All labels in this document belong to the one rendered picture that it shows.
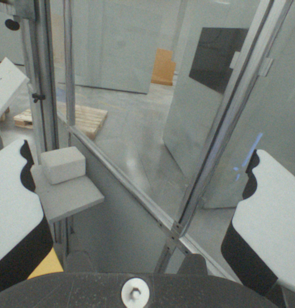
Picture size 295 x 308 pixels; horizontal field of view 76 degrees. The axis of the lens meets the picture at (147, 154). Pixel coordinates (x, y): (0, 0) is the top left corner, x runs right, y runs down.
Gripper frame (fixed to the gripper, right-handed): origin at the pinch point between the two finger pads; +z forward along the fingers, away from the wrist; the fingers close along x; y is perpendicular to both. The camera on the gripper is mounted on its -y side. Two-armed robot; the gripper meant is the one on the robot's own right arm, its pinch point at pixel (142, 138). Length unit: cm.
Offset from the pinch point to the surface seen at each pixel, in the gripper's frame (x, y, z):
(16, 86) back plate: -35, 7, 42
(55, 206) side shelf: -35, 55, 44
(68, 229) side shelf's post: -40, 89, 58
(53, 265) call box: -17.6, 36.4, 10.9
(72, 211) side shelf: -28, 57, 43
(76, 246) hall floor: -50, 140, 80
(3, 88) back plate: -41, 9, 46
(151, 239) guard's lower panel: 5, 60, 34
